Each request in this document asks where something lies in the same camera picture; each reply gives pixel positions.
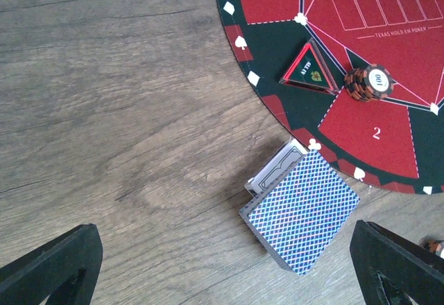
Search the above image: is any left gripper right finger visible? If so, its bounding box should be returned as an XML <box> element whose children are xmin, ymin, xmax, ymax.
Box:
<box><xmin>350</xmin><ymin>220</ymin><xmax>443</xmax><ymax>304</ymax></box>

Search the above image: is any brown poker chip stack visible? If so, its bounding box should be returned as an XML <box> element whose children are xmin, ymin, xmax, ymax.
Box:
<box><xmin>344</xmin><ymin>64</ymin><xmax>395</xmax><ymax>102</ymax></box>

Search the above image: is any white card box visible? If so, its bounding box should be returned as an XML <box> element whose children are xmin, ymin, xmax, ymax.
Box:
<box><xmin>244</xmin><ymin>139</ymin><xmax>308</xmax><ymax>197</ymax></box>

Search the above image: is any triangular all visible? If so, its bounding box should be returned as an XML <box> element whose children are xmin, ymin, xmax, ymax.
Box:
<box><xmin>279</xmin><ymin>38</ymin><xmax>340</xmax><ymax>95</ymax></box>

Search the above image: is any blue backed card deck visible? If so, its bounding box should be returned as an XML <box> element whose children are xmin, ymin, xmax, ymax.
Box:
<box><xmin>239</xmin><ymin>150</ymin><xmax>360</xmax><ymax>275</ymax></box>

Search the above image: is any round red black poker mat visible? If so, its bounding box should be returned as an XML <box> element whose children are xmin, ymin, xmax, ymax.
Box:
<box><xmin>216</xmin><ymin>0</ymin><xmax>443</xmax><ymax>195</ymax></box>

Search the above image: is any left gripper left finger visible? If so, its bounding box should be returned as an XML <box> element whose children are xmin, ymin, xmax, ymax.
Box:
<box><xmin>1</xmin><ymin>224</ymin><xmax>103</xmax><ymax>304</ymax></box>

